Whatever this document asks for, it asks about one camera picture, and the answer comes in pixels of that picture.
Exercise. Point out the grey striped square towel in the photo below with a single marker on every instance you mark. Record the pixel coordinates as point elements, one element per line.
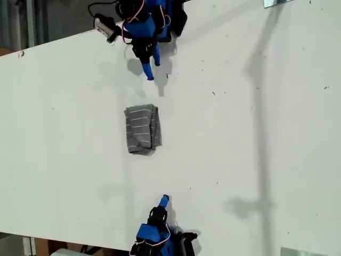
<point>141,128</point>

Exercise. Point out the white object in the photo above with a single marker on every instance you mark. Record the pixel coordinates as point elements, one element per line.
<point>64,252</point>

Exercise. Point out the grey metal table leg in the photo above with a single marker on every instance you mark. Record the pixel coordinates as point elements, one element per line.
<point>28,246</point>

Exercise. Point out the black camera stalk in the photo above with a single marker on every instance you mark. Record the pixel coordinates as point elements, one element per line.
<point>121,29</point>

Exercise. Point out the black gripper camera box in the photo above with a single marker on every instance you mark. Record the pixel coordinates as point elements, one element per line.
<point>189,245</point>
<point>105,26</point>

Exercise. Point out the grey metal post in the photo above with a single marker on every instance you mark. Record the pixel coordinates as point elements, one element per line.
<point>30,24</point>

